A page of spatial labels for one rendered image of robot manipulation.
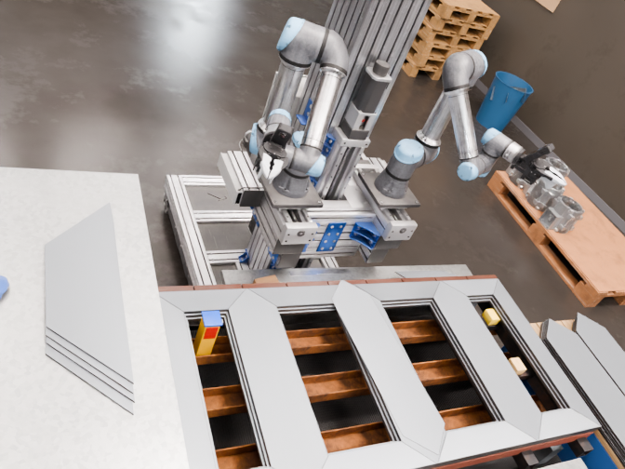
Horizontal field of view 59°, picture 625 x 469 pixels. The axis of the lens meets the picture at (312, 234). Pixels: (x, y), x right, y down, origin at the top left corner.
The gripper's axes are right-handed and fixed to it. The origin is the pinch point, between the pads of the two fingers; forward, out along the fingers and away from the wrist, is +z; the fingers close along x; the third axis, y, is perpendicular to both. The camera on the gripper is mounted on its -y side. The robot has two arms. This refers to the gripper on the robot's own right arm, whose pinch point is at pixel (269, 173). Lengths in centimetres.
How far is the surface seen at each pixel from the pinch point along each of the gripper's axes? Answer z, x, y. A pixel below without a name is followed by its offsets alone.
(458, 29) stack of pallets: -498, -188, 59
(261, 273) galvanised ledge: -40, -24, 75
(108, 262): 13, 31, 43
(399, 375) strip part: 8, -73, 51
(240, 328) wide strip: 5, -15, 59
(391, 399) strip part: 18, -70, 51
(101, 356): 44, 22, 41
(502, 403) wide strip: 8, -113, 45
